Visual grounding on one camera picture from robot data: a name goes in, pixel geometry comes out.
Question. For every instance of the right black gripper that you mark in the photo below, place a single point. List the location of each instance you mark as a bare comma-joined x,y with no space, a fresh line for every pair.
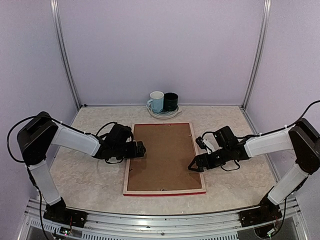
198,159

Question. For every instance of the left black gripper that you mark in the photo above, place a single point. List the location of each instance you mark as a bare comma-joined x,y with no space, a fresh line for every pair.
134,154

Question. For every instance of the brown backing board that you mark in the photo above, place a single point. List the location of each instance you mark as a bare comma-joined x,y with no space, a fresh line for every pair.
162,160

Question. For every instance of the red and wood picture frame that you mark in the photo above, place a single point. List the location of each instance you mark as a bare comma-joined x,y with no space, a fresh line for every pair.
165,192

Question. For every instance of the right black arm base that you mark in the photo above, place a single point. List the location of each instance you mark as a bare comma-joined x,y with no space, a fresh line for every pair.
265,212

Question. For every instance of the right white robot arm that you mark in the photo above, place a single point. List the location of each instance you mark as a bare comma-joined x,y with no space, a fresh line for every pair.
294,151

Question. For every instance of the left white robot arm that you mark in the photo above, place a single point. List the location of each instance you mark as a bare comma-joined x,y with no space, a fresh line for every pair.
43,134

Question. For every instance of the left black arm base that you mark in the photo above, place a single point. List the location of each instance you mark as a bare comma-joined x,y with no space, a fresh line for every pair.
59,213

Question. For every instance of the light blue mug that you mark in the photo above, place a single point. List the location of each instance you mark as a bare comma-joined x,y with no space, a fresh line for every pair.
156,101

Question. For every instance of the white plate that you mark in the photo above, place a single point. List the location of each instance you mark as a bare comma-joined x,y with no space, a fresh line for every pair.
164,115

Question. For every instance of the dark green mug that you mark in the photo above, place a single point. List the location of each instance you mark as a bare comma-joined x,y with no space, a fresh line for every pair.
170,101

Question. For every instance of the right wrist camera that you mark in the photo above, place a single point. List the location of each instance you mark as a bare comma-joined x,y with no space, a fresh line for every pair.
204,144

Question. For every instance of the left aluminium corner post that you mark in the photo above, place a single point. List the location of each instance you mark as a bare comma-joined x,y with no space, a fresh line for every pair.
54,5

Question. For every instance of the aluminium corner post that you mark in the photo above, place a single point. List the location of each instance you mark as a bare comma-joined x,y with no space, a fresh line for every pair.
54,5
258,53

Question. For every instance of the right aluminium corner post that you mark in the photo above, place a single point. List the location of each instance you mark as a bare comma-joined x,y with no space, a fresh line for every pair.
258,53

